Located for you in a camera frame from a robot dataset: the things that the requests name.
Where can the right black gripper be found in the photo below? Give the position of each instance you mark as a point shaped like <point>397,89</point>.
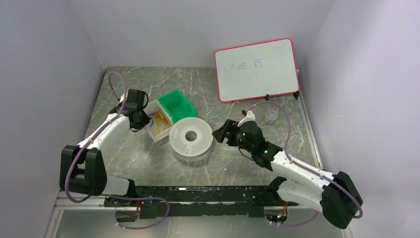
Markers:
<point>229,133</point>

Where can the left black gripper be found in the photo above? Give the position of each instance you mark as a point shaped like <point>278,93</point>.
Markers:
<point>142,119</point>

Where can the white filament spool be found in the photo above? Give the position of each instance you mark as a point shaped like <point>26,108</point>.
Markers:
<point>191,139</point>

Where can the green plastic bin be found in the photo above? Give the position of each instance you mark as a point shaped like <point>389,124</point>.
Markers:
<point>177,105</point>

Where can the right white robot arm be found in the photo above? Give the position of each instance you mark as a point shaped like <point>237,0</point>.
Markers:
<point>335,196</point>

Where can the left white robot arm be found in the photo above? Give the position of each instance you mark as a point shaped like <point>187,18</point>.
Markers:
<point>82,168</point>

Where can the red framed whiteboard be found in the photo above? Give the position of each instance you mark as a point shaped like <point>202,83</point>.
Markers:
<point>256,70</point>

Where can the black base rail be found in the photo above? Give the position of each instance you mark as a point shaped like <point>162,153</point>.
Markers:
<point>158,201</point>

